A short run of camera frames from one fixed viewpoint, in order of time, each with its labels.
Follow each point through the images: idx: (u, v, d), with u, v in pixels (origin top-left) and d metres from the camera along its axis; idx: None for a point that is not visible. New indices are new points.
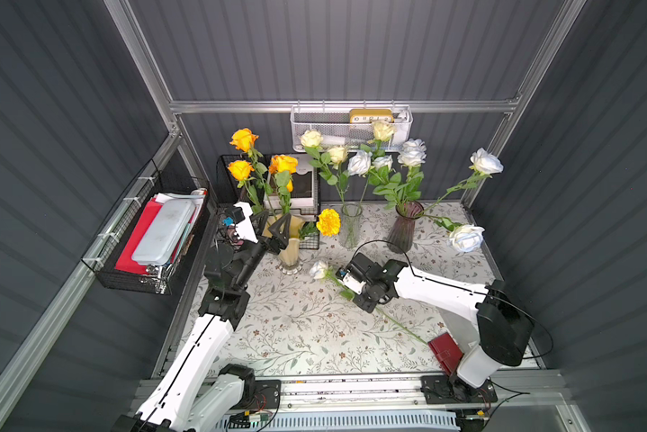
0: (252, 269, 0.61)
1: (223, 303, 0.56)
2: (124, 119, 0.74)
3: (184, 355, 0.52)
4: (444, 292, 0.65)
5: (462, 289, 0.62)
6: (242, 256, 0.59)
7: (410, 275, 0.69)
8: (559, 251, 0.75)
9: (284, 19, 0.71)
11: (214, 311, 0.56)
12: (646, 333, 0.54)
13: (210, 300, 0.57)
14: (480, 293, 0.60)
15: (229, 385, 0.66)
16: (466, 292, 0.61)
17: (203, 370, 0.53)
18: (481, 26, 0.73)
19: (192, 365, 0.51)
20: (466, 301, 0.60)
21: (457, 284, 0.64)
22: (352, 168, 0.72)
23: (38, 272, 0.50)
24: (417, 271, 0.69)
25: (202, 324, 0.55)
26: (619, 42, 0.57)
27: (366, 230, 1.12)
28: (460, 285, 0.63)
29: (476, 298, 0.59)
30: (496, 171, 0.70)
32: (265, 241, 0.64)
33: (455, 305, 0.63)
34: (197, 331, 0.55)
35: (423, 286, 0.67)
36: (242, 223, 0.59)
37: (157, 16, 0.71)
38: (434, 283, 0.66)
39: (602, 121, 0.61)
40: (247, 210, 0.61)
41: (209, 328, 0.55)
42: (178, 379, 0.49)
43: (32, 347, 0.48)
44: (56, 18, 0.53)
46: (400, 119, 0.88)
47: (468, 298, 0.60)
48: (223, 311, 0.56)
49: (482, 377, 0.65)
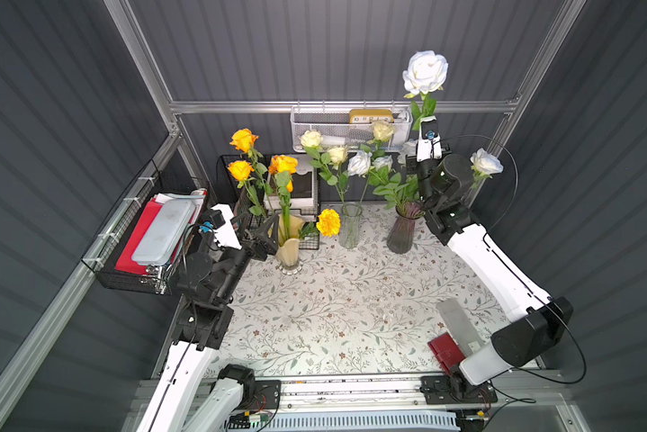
0: (236, 279, 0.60)
1: (199, 325, 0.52)
2: (124, 119, 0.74)
3: (159, 395, 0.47)
4: (499, 274, 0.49)
5: (521, 283, 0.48)
6: (223, 266, 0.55)
7: (478, 239, 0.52)
8: (560, 250, 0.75)
9: (284, 18, 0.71)
11: (190, 335, 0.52)
12: None
13: (184, 321, 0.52)
14: (543, 301, 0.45)
15: (225, 394, 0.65)
16: (526, 290, 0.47)
17: (183, 407, 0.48)
18: (482, 26, 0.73)
19: (170, 405, 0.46)
20: (519, 300, 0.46)
21: (523, 276, 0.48)
22: (352, 168, 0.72)
23: (38, 272, 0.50)
24: (487, 238, 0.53)
25: (177, 355, 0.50)
26: (620, 42, 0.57)
27: (366, 230, 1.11)
28: (525, 280, 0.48)
29: (534, 301, 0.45)
30: (496, 171, 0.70)
32: (249, 247, 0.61)
33: (505, 296, 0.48)
34: (171, 364, 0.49)
35: (484, 256, 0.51)
36: (221, 229, 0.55)
37: (156, 16, 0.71)
38: (496, 259, 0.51)
39: (603, 121, 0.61)
40: (227, 212, 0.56)
41: (185, 359, 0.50)
42: (156, 424, 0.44)
43: (31, 349, 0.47)
44: (56, 17, 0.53)
46: (400, 119, 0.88)
47: (526, 299, 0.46)
48: (200, 335, 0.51)
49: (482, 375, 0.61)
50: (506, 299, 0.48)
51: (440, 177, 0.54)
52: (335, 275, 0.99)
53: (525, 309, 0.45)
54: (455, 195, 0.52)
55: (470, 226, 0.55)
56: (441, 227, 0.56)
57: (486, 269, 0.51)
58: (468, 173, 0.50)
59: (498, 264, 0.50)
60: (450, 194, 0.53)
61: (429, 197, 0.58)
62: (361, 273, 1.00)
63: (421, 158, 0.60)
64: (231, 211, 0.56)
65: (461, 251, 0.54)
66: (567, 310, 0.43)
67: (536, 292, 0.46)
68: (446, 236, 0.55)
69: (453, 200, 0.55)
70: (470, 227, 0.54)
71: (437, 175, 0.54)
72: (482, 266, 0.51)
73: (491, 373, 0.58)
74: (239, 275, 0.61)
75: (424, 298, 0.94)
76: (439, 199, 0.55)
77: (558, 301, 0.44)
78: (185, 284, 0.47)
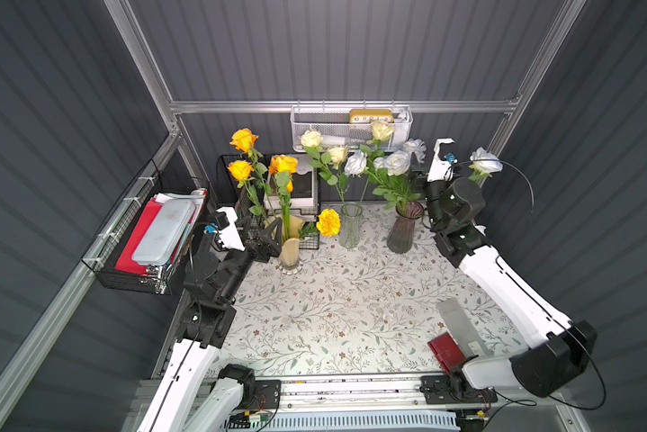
0: (239, 279, 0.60)
1: (202, 323, 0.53)
2: (124, 119, 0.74)
3: (162, 392, 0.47)
4: (516, 296, 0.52)
5: (538, 306, 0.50)
6: (228, 266, 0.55)
7: (492, 262, 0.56)
8: (559, 250, 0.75)
9: (284, 18, 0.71)
11: (193, 333, 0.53)
12: None
13: (188, 320, 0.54)
14: (561, 325, 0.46)
15: (225, 394, 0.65)
16: (543, 312, 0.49)
17: (186, 404, 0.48)
18: (482, 26, 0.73)
19: (174, 400, 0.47)
20: (538, 323, 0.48)
21: (538, 299, 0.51)
22: (348, 168, 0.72)
23: (38, 272, 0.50)
24: (500, 260, 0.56)
25: (181, 353, 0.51)
26: (619, 42, 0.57)
27: (366, 230, 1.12)
28: (541, 302, 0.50)
29: (554, 327, 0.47)
30: (496, 171, 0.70)
32: (252, 247, 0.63)
33: (523, 319, 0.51)
34: (175, 362, 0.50)
35: (497, 278, 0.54)
36: (226, 230, 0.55)
37: (156, 16, 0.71)
38: (510, 282, 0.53)
39: (603, 121, 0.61)
40: (232, 214, 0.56)
41: (189, 355, 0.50)
42: (158, 420, 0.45)
43: (31, 348, 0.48)
44: (56, 17, 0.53)
46: (400, 119, 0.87)
47: (545, 322, 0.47)
48: (203, 333, 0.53)
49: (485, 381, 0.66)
50: (525, 322, 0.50)
51: (450, 201, 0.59)
52: (335, 275, 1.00)
53: (545, 333, 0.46)
54: (468, 216, 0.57)
55: (480, 247, 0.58)
56: (452, 248, 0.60)
57: (503, 292, 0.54)
58: (479, 197, 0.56)
59: (513, 284, 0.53)
60: (461, 215, 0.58)
61: (440, 219, 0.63)
62: (361, 273, 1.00)
63: (433, 177, 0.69)
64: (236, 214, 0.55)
65: (473, 272, 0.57)
66: (589, 334, 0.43)
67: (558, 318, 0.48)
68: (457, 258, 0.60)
69: (462, 223, 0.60)
70: (481, 248, 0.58)
71: (448, 198, 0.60)
72: (498, 289, 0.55)
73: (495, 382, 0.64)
74: (242, 277, 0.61)
75: (424, 298, 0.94)
76: (449, 223, 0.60)
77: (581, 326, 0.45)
78: (191, 283, 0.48)
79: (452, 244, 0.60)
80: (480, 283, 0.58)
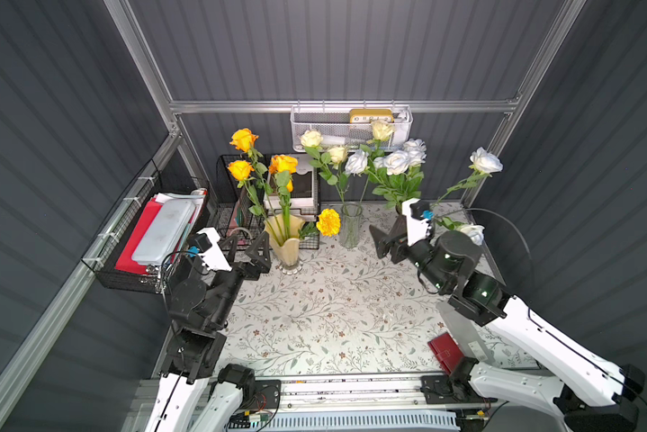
0: (229, 302, 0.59)
1: (190, 355, 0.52)
2: (124, 119, 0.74)
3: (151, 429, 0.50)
4: (568, 357, 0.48)
5: (591, 364, 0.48)
6: (217, 292, 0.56)
7: (526, 319, 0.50)
8: (559, 251, 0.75)
9: (284, 18, 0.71)
11: (180, 365, 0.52)
12: None
13: (173, 351, 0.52)
14: (619, 381, 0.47)
15: (224, 402, 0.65)
16: (597, 369, 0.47)
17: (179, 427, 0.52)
18: (482, 26, 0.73)
19: None
20: (602, 385, 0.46)
21: (583, 353, 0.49)
22: (348, 168, 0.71)
23: (38, 272, 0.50)
24: (533, 315, 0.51)
25: (167, 389, 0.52)
26: (619, 42, 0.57)
27: (366, 230, 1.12)
28: (588, 357, 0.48)
29: (614, 384, 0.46)
30: (496, 171, 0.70)
32: (239, 268, 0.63)
33: (579, 381, 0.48)
34: (162, 398, 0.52)
35: (541, 339, 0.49)
36: (208, 251, 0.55)
37: (156, 16, 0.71)
38: (555, 340, 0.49)
39: (603, 121, 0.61)
40: (213, 235, 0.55)
41: (175, 394, 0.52)
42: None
43: (31, 348, 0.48)
44: (56, 17, 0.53)
46: (400, 119, 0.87)
47: (605, 381, 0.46)
48: (191, 365, 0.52)
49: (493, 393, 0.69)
50: (583, 384, 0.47)
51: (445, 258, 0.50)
52: (335, 275, 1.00)
53: (613, 396, 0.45)
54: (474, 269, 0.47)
55: (507, 303, 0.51)
56: (477, 310, 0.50)
57: (552, 355, 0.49)
58: (471, 243, 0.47)
59: (558, 343, 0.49)
60: (469, 270, 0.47)
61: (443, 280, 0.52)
62: (361, 273, 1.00)
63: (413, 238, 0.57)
64: (217, 235, 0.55)
65: (506, 331, 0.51)
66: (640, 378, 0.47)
67: (611, 373, 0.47)
68: (487, 317, 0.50)
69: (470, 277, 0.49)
70: (508, 305, 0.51)
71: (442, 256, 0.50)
72: (543, 349, 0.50)
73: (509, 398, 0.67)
74: (233, 300, 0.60)
75: (423, 298, 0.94)
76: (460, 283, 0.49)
77: (633, 372, 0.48)
78: (178, 313, 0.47)
79: (475, 304, 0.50)
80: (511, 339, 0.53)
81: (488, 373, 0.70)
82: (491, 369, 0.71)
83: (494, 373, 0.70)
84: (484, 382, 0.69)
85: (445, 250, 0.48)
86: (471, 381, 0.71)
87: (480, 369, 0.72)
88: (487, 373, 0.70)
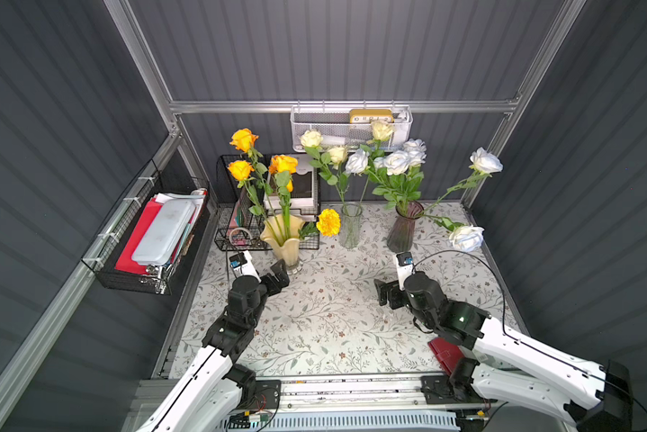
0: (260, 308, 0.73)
1: (227, 336, 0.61)
2: (124, 120, 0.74)
3: (180, 386, 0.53)
4: (546, 364, 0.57)
5: (570, 365, 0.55)
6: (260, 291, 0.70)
7: (502, 334, 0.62)
8: (559, 251, 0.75)
9: (284, 18, 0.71)
11: (217, 343, 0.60)
12: None
13: (216, 331, 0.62)
14: (600, 377, 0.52)
15: (223, 397, 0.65)
16: (577, 370, 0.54)
17: (196, 404, 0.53)
18: (482, 26, 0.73)
19: (187, 397, 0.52)
20: (583, 385, 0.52)
21: (561, 359, 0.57)
22: (349, 167, 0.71)
23: (38, 272, 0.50)
24: (509, 330, 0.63)
25: (203, 355, 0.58)
26: (619, 42, 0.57)
27: (366, 230, 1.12)
28: (567, 362, 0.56)
29: (596, 382, 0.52)
30: (496, 171, 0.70)
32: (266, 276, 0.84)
33: (562, 383, 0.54)
34: (196, 362, 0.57)
35: (517, 350, 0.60)
36: (246, 265, 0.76)
37: (156, 16, 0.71)
38: (532, 349, 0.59)
39: (603, 121, 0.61)
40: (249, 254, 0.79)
41: (209, 360, 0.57)
42: (172, 410, 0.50)
43: (31, 348, 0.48)
44: (56, 18, 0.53)
46: (400, 119, 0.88)
47: (584, 379, 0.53)
48: (225, 345, 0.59)
49: (495, 394, 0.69)
50: (568, 387, 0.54)
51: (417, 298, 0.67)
52: (335, 275, 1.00)
53: (596, 393, 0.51)
54: (436, 299, 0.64)
55: (485, 325, 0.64)
56: (459, 336, 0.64)
57: (532, 362, 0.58)
58: (426, 282, 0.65)
59: (534, 351, 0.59)
60: (434, 301, 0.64)
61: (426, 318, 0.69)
62: (361, 273, 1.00)
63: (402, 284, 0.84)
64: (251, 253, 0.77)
65: (490, 347, 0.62)
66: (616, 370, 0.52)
67: (590, 372, 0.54)
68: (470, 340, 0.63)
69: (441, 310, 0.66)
70: (487, 324, 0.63)
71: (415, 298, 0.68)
72: (525, 360, 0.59)
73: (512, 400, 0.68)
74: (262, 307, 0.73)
75: None
76: (435, 315, 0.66)
77: (612, 366, 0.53)
78: (238, 293, 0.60)
79: (454, 330, 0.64)
80: (499, 356, 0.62)
81: (491, 375, 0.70)
82: (494, 372, 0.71)
83: (498, 376, 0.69)
84: (488, 385, 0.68)
85: (409, 292, 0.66)
86: (472, 383, 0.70)
87: (481, 372, 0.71)
88: (489, 374, 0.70)
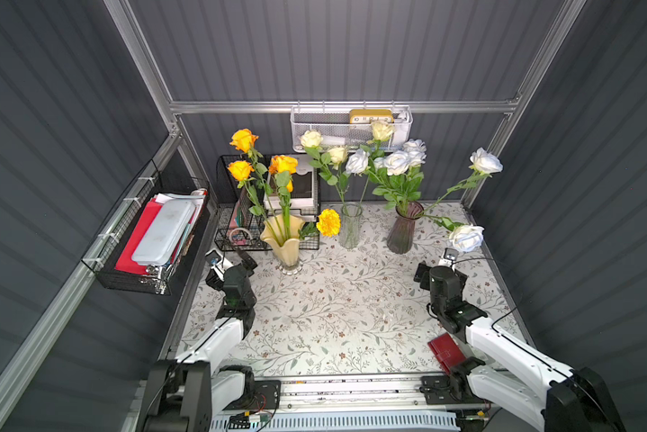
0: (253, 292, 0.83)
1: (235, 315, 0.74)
2: (124, 119, 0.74)
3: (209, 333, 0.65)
4: (519, 355, 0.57)
5: (540, 362, 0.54)
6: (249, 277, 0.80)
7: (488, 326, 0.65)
8: (559, 251, 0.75)
9: (284, 17, 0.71)
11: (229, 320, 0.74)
12: (646, 334, 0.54)
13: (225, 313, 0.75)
14: (564, 373, 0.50)
15: (230, 375, 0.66)
16: (545, 365, 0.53)
17: (222, 347, 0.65)
18: (482, 26, 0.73)
19: (217, 337, 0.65)
20: (542, 374, 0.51)
21: (539, 356, 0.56)
22: (350, 167, 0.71)
23: (38, 273, 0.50)
24: (496, 326, 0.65)
25: (223, 319, 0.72)
26: (620, 43, 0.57)
27: (366, 230, 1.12)
28: (542, 358, 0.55)
29: (555, 375, 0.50)
30: (496, 171, 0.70)
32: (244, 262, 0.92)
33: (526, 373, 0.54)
34: (218, 322, 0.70)
35: (496, 340, 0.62)
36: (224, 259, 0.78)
37: (156, 16, 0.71)
38: (510, 342, 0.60)
39: (603, 121, 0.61)
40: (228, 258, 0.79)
41: (229, 320, 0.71)
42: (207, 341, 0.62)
43: (31, 348, 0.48)
44: (55, 17, 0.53)
46: (401, 119, 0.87)
47: (547, 371, 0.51)
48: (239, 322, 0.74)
49: (488, 393, 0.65)
50: (530, 376, 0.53)
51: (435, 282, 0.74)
52: (335, 275, 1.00)
53: (549, 382, 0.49)
54: (449, 291, 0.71)
55: (478, 319, 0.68)
56: (454, 326, 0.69)
57: (506, 352, 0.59)
58: (448, 273, 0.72)
59: (513, 345, 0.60)
60: (445, 292, 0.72)
61: (437, 303, 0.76)
62: (361, 273, 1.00)
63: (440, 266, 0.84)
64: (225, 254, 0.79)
65: (476, 336, 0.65)
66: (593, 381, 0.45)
67: (558, 368, 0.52)
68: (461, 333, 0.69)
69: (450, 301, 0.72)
70: (479, 319, 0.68)
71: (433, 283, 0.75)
72: (502, 351, 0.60)
73: (503, 404, 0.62)
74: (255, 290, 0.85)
75: (423, 298, 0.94)
76: (443, 302, 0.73)
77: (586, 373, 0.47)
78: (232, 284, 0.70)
79: (453, 322, 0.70)
80: (485, 350, 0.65)
81: (489, 373, 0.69)
82: (489, 370, 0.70)
83: (494, 373, 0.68)
84: (482, 381, 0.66)
85: (432, 274, 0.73)
86: (468, 377, 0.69)
87: (480, 370, 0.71)
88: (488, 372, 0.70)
